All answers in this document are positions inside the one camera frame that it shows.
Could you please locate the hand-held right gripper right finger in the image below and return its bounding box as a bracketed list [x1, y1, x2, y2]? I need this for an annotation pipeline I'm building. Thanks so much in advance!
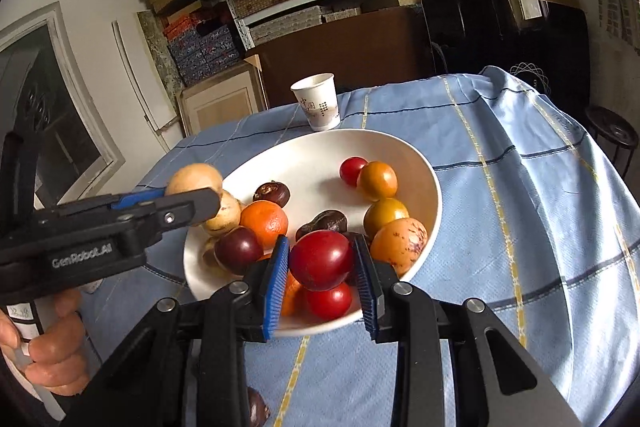
[352, 234, 583, 427]

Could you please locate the orange cherry tomato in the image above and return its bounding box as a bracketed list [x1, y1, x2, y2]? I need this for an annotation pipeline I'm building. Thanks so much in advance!
[356, 161, 399, 202]

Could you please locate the orange mandarin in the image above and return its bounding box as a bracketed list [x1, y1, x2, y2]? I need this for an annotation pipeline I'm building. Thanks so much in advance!
[281, 269, 313, 317]
[239, 200, 290, 253]

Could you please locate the stack of blue patterned boxes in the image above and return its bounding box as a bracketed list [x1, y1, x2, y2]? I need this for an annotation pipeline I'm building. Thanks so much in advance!
[167, 19, 246, 85]

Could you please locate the black round stool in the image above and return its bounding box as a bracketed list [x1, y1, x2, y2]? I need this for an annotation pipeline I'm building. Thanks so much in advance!
[584, 106, 640, 180]

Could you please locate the yellow-orange cherry tomato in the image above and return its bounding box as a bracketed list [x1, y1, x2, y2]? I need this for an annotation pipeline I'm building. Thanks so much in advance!
[363, 197, 410, 238]

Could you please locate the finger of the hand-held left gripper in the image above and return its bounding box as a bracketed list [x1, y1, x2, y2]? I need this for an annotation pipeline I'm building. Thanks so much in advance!
[107, 188, 221, 253]
[37, 188, 168, 225]

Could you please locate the white moulding strip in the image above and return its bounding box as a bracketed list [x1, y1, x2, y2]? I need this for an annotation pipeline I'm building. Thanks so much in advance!
[112, 19, 168, 135]

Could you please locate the white oval plate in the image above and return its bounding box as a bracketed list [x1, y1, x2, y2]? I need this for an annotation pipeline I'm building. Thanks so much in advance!
[182, 128, 444, 338]

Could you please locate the brown board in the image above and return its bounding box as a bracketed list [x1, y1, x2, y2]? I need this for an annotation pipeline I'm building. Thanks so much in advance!
[245, 7, 426, 108]

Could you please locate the printed paper cup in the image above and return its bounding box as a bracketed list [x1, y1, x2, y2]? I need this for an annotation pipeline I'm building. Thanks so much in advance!
[290, 73, 342, 132]

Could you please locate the light wooden framed panel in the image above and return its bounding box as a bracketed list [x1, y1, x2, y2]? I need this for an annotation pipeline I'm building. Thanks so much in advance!
[177, 62, 266, 135]

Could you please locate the speckled orange fruit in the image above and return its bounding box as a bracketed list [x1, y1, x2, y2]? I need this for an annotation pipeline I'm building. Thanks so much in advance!
[370, 217, 430, 272]

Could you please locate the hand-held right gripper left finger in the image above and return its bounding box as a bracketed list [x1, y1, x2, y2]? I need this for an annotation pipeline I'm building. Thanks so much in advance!
[62, 234, 292, 427]

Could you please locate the black glossy panel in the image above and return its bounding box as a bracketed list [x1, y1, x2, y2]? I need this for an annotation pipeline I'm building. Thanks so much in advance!
[422, 0, 588, 92]

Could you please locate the dark red plum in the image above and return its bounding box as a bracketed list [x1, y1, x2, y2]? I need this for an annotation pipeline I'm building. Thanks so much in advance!
[213, 226, 264, 275]
[288, 229, 353, 292]

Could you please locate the blue checked tablecloth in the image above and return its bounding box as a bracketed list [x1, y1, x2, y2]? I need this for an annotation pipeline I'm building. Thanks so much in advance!
[80, 66, 640, 427]

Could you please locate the person's left hand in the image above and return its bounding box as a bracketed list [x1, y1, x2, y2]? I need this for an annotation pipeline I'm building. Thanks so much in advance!
[0, 293, 92, 395]

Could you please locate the red cherry tomato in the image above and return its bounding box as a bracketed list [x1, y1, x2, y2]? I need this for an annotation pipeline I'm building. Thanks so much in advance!
[339, 157, 369, 186]
[306, 282, 353, 321]

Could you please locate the marble slab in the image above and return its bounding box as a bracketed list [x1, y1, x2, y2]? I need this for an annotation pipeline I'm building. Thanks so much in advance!
[137, 9, 182, 128]

